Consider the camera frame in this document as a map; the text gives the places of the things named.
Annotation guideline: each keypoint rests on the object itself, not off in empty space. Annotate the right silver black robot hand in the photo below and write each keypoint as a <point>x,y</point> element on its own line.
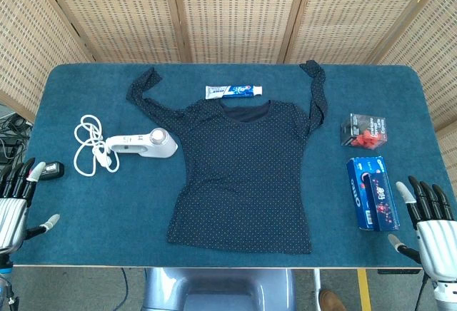
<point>439,243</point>

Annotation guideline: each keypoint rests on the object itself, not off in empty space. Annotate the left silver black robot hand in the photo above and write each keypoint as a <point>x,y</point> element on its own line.
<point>12,214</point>

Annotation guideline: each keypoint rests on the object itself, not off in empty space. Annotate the white handheld garment steamer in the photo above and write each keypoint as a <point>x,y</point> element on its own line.
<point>157,145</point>

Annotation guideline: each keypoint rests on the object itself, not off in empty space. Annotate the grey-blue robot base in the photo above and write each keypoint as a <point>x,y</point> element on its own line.
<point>221,289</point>

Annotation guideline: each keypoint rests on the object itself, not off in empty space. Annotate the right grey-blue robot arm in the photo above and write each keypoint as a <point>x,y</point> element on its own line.
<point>446,296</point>

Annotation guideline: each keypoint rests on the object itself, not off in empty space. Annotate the navy dotted long-sleeve shirt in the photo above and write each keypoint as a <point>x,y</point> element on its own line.
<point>242,175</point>

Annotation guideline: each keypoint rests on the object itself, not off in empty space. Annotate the black table control panel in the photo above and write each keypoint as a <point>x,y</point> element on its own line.
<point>400,271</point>

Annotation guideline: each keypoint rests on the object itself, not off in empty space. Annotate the small black bottle red cap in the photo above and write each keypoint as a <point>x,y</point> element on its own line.
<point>53,170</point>

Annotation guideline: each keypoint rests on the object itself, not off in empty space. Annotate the narrow blue box red print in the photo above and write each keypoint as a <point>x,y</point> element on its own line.
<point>383,204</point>

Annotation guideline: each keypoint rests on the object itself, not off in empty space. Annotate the blue Oreo cookie box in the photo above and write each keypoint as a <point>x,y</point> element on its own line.
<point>357,189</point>

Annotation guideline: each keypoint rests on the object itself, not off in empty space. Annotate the brown shoe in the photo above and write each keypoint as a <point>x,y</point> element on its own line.
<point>332,302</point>

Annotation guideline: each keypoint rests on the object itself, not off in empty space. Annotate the white table leg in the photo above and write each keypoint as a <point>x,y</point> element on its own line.
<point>316,279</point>

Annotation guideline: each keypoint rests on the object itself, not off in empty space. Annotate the black box with red items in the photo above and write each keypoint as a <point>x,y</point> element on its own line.
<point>360,131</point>

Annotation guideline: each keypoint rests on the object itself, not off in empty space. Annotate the blue white toothpaste tube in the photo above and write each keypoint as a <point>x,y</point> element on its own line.
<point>233,91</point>

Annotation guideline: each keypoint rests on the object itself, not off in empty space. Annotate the woven wooden folding screen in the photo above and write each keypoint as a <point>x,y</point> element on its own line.
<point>235,11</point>

